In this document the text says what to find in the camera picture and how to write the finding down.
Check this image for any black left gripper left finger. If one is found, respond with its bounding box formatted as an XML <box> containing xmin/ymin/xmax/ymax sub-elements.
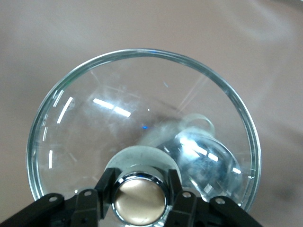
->
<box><xmin>0</xmin><ymin>167</ymin><xmax>117</xmax><ymax>227</ymax></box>

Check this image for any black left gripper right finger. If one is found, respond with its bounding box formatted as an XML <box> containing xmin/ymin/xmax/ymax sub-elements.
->
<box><xmin>165</xmin><ymin>169</ymin><xmax>264</xmax><ymax>227</ymax></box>

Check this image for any brown table cloth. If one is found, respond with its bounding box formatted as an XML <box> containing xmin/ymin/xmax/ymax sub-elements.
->
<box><xmin>0</xmin><ymin>0</ymin><xmax>303</xmax><ymax>227</ymax></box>

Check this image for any glass lid with gold knob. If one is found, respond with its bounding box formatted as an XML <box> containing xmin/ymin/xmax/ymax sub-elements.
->
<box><xmin>25</xmin><ymin>48</ymin><xmax>262</xmax><ymax>227</ymax></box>

